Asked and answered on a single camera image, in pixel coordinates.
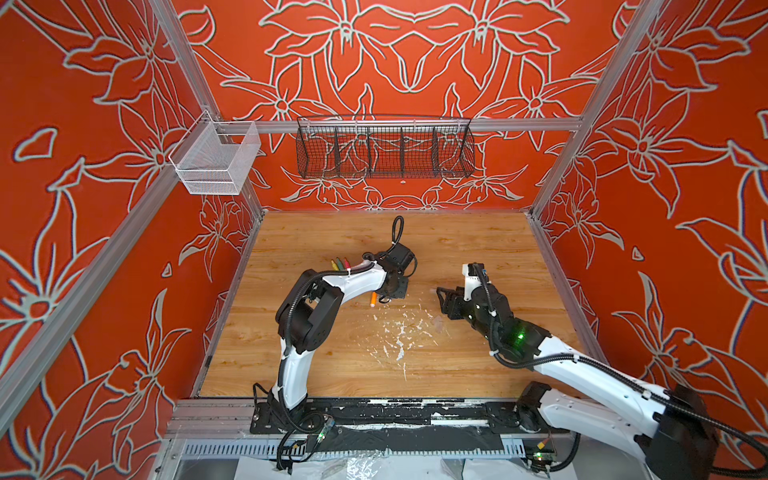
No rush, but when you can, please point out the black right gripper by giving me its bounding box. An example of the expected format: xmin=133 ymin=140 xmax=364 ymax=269
xmin=435 ymin=284 xmax=501 ymax=347

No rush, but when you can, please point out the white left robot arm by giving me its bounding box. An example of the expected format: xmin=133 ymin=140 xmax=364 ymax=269
xmin=268 ymin=215 xmax=418 ymax=430

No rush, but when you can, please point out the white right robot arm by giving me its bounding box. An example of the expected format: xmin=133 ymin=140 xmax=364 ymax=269
xmin=436 ymin=263 xmax=767 ymax=479

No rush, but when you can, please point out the white mesh basket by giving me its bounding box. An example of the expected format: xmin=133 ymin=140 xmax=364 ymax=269
xmin=169 ymin=112 xmax=262 ymax=196

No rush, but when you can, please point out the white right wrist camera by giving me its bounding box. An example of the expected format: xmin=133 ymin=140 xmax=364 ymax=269
xmin=462 ymin=263 xmax=482 ymax=302

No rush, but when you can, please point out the black wire basket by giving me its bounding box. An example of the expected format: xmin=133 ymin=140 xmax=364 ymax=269
xmin=296 ymin=114 xmax=477 ymax=180

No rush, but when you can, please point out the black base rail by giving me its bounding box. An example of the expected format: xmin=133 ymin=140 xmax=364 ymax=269
xmin=248 ymin=395 xmax=571 ymax=454

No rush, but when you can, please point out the aluminium frame post right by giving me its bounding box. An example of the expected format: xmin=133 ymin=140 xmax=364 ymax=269
xmin=528 ymin=0 xmax=663 ymax=219

